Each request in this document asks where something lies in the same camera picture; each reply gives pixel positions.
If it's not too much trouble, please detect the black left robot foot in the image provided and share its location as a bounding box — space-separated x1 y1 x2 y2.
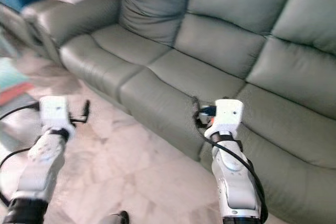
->
118 211 130 224

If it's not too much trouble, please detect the grey-green leather sofa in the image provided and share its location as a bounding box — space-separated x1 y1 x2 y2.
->
0 0 336 224

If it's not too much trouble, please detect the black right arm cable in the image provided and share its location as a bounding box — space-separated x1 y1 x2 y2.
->
194 109 268 223

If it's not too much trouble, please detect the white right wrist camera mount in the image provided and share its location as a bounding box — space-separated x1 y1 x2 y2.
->
205 98 245 138

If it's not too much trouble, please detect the teal dotted pillow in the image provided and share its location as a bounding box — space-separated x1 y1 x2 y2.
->
0 58 31 91

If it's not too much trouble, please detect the grey left robot leg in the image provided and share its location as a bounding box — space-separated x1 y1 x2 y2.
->
99 214 120 224

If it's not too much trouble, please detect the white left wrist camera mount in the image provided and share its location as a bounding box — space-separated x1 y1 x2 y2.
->
39 95 76 138

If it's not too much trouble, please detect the short black left arm cable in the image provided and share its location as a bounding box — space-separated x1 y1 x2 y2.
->
0 148 32 175

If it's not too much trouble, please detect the pink dotted pillow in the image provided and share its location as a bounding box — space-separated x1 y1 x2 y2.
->
0 81 35 106

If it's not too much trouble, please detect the long black left arm cable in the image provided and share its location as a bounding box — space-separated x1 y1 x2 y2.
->
0 102 40 207

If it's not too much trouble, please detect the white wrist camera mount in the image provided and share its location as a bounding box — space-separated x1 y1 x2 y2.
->
205 98 245 138
39 95 76 138

